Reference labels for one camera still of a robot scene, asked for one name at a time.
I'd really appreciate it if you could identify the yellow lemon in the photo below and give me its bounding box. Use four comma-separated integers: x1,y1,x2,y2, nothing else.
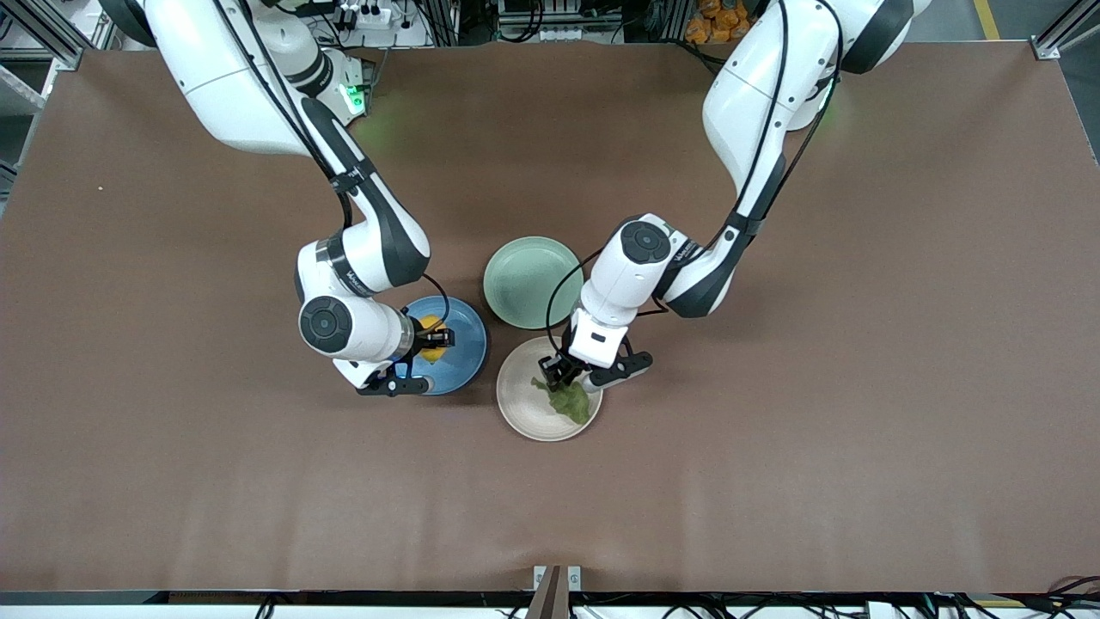
418,315,451,364

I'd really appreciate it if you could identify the green lettuce leaf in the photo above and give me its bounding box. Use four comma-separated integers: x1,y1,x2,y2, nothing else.
531,377,594,426

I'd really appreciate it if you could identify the blue plate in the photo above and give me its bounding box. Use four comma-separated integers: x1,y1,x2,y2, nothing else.
388,296,488,396

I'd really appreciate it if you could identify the beige plate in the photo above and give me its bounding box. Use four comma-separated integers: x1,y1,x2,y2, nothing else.
496,336,604,443

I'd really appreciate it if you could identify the green plate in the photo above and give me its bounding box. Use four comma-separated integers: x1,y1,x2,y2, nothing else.
483,236,585,330

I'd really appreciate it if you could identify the white power strip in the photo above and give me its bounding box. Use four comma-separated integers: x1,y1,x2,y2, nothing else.
331,2,396,28

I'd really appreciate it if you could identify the bag of orange items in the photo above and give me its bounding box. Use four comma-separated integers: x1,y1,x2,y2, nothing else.
685,0,766,46

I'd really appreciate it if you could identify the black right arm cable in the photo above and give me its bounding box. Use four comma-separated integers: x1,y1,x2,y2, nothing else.
211,0,453,332

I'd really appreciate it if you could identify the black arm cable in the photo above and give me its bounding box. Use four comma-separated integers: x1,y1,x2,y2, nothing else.
546,0,847,355
211,0,453,332

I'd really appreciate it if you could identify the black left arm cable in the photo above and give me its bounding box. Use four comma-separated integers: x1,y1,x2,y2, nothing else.
546,0,847,355

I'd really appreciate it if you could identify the aluminium frame profile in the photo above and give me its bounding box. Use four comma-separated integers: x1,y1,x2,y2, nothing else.
1033,0,1100,61

